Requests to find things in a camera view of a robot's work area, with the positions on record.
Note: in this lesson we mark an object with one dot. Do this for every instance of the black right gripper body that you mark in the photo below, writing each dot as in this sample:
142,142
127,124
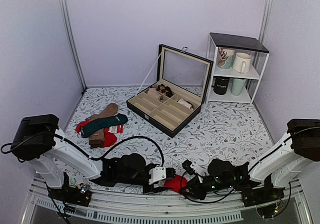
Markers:
228,184

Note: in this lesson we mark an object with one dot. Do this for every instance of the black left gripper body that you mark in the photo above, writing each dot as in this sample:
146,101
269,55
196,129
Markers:
124,180

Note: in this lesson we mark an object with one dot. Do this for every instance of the red and beige sock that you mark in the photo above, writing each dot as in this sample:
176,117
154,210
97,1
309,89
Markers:
176,183

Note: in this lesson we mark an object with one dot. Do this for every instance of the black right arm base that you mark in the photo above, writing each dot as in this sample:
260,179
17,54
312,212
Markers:
266,194

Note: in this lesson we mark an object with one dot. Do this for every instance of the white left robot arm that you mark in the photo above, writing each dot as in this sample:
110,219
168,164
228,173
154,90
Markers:
39,140

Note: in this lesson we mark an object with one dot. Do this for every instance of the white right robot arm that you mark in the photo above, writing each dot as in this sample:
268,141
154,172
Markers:
264,179

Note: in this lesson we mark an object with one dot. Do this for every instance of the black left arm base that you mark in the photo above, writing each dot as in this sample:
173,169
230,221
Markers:
79,195

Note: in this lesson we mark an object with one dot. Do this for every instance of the red sock in pile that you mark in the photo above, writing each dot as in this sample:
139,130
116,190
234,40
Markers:
110,140

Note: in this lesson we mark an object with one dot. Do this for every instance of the red white striped sock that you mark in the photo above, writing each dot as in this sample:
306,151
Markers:
116,129

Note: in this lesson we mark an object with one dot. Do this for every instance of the dark green sock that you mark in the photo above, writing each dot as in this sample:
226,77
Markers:
101,123

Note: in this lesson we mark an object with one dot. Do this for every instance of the beige rolled sock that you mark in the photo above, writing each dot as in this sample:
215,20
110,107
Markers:
155,94

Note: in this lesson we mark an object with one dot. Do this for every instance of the cream rolled sock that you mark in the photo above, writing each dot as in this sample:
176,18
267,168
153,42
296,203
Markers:
185,103

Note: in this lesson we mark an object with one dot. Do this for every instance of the dark brown rolled sock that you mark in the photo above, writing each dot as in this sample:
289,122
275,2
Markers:
164,90

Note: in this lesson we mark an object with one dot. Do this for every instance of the black mug with text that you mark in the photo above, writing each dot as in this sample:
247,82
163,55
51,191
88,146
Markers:
221,85

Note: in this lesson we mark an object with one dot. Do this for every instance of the pale green cup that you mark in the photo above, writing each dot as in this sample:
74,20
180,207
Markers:
237,86

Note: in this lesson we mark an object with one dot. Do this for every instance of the black compartment storage box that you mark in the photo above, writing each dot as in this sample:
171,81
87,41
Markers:
188,76

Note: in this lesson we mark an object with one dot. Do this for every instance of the white two-tier shelf rack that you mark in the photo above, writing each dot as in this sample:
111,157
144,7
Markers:
259,58

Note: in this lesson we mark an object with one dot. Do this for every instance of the cream ribbed mug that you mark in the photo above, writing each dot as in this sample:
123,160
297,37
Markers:
242,62

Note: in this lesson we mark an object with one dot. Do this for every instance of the coral pattern mug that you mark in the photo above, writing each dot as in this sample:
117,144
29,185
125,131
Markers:
225,57

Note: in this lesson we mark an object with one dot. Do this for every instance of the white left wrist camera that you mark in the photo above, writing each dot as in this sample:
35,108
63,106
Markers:
160,173

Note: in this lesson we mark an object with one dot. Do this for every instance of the slotted aluminium front rail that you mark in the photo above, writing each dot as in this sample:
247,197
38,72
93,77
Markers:
116,207

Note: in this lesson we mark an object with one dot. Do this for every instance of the right aluminium frame post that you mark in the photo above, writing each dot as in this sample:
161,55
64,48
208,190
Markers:
265,19

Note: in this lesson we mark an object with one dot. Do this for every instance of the aluminium frame post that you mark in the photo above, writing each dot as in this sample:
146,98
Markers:
265,19
72,43

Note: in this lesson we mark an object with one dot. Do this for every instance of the left aluminium frame post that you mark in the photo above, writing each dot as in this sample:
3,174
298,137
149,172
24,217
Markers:
72,43

